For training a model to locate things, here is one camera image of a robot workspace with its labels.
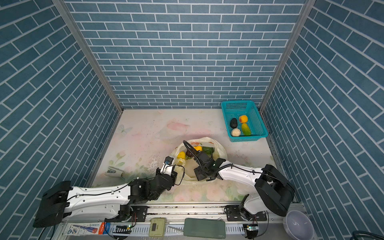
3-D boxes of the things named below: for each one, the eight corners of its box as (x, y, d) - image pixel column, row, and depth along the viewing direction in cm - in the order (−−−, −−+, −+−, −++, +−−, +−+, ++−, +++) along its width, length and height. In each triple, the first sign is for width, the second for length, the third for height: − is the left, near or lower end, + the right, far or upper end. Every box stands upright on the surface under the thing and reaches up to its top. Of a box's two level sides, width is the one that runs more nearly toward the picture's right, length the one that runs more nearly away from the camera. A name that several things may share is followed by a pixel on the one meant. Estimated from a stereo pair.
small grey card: (106, 174, 89) (104, 173, 87) (110, 167, 91) (108, 166, 89) (121, 178, 87) (119, 176, 85) (125, 170, 90) (123, 169, 88)
